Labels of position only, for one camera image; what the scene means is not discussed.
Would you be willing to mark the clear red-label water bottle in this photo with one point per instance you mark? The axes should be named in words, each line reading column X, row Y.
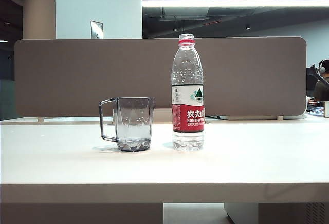
column 188, row 116

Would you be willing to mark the grey transparent plastic mug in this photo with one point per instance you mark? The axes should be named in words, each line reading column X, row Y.
column 133, row 123

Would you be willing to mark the brown fabric desk divider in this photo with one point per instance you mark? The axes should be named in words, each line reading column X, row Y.
column 102, row 75

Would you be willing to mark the white flat device behind divider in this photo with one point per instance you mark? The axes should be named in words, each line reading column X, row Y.
column 257, row 117

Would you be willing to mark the long linear ceiling light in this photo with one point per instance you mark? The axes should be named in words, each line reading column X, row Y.
column 231, row 3

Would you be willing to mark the beige round column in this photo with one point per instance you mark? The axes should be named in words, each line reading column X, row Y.
column 38, row 8

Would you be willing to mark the person wearing headphones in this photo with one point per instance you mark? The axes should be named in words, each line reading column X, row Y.
column 322, row 88

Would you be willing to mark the small beige box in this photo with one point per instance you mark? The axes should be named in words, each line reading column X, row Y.
column 326, row 109

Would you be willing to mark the silver wall plate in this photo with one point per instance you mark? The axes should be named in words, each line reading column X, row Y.
column 96, row 30

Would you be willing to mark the white divider bracket foot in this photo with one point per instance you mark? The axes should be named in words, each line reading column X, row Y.
column 41, row 119
column 280, row 118

